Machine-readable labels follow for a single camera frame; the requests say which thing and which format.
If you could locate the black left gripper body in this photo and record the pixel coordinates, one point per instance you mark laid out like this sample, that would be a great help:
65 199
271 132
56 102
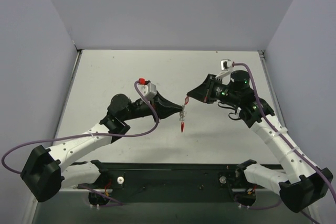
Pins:
157 105

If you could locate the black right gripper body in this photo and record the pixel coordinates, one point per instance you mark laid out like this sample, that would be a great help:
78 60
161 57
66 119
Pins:
209 89

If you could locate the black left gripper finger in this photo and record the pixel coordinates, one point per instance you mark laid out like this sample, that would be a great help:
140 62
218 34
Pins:
165 103
164 113

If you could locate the red tagged key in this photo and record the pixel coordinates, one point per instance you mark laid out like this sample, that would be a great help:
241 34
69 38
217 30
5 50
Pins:
186 100

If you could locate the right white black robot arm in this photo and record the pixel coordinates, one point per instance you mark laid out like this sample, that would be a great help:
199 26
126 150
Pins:
303 182

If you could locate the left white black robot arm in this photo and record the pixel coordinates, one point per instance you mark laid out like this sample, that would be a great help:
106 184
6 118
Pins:
47 170

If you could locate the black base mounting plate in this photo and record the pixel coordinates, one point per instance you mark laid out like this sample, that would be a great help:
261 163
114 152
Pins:
168 183

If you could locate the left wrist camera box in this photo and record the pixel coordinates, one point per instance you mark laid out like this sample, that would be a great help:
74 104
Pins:
148 91

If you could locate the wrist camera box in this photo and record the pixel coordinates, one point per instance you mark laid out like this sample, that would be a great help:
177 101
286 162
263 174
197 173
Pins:
226 65
148 91

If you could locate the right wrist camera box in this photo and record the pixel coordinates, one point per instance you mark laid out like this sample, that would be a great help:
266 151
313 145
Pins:
226 65

